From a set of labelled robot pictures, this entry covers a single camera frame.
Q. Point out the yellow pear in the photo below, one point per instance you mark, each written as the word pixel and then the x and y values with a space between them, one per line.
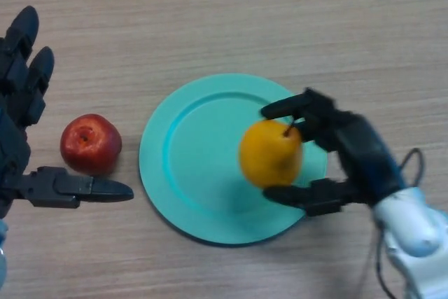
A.
pixel 269 155

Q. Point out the red apple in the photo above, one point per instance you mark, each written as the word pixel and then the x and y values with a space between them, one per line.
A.
pixel 91 145

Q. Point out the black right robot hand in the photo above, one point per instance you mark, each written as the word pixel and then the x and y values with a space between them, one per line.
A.
pixel 360 152

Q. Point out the teal round plate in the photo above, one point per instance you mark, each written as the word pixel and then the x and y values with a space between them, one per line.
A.
pixel 199 159

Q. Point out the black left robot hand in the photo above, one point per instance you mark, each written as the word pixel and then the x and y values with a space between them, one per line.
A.
pixel 17 85

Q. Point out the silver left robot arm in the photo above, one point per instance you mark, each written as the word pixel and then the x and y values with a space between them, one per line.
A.
pixel 3 260

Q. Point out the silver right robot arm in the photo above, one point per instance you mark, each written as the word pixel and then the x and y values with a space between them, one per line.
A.
pixel 416 236

